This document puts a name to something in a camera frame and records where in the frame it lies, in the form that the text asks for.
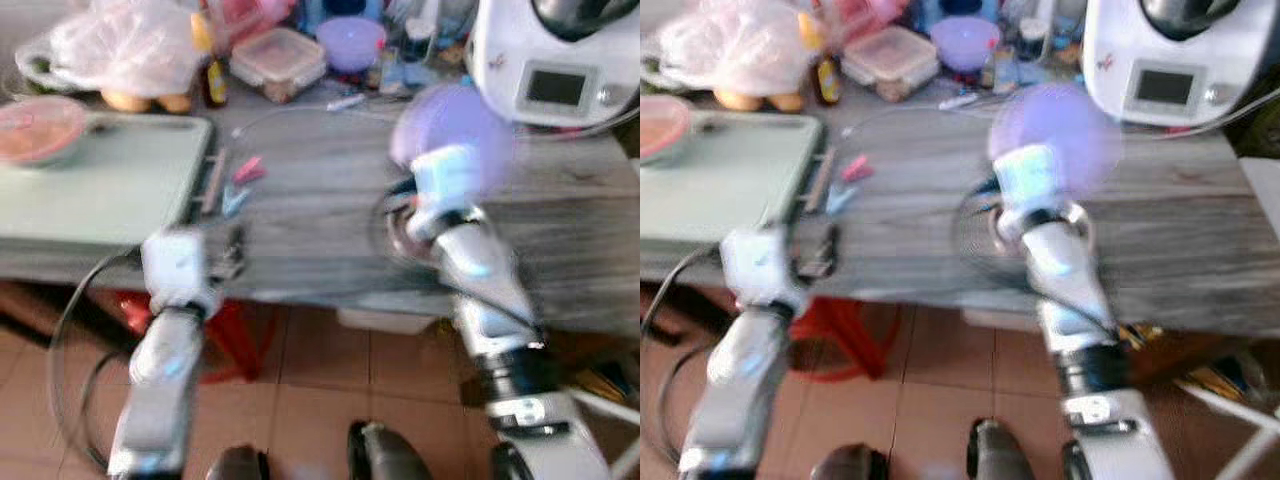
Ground purple plastic bowl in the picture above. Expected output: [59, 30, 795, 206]
[315, 16, 388, 74]
[929, 16, 1002, 74]

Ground pink bowl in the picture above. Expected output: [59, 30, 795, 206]
[640, 95, 694, 167]
[0, 95, 93, 168]

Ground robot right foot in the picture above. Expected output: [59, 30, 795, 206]
[347, 420, 433, 480]
[966, 418, 1051, 480]

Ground pink translucent plastic bag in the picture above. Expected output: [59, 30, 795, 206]
[45, 0, 208, 98]
[655, 0, 823, 98]

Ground brown bottle yellow cap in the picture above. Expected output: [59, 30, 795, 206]
[192, 8, 230, 110]
[800, 10, 843, 107]

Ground red plastic stool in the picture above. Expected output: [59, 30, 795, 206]
[113, 290, 278, 387]
[788, 296, 907, 386]

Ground white metal frame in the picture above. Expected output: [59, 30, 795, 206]
[1172, 375, 1280, 480]
[568, 385, 641, 480]

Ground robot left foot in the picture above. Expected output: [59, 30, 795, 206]
[809, 443, 888, 480]
[205, 445, 270, 480]

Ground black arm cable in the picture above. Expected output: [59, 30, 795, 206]
[45, 245, 143, 473]
[640, 245, 723, 421]
[368, 178, 546, 336]
[950, 178, 1131, 336]

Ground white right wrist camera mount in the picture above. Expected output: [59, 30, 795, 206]
[1000, 145, 1067, 216]
[410, 145, 483, 219]

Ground purple plastic plate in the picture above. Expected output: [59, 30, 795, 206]
[389, 84, 517, 201]
[987, 84, 1123, 197]

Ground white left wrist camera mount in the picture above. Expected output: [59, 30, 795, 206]
[719, 227, 804, 313]
[140, 227, 219, 313]

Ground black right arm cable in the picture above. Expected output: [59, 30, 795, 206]
[950, 178, 1131, 336]
[368, 178, 546, 336]

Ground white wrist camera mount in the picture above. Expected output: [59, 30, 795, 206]
[410, 145, 483, 219]
[1000, 145, 1067, 216]
[719, 227, 804, 313]
[140, 227, 219, 313]

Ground white kitchen cooking machine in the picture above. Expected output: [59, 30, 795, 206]
[1082, 0, 1280, 128]
[468, 0, 641, 128]

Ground clear lidded food container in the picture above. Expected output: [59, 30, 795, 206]
[229, 27, 329, 103]
[841, 26, 940, 103]

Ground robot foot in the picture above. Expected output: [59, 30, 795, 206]
[205, 445, 270, 480]
[347, 420, 433, 480]
[809, 443, 888, 480]
[966, 418, 1051, 480]

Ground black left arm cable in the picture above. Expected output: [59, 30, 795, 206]
[640, 245, 723, 421]
[45, 245, 143, 473]

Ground pale green tray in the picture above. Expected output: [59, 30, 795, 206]
[0, 113, 217, 247]
[640, 113, 827, 247]

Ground thin white cable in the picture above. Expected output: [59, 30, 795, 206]
[228, 93, 403, 141]

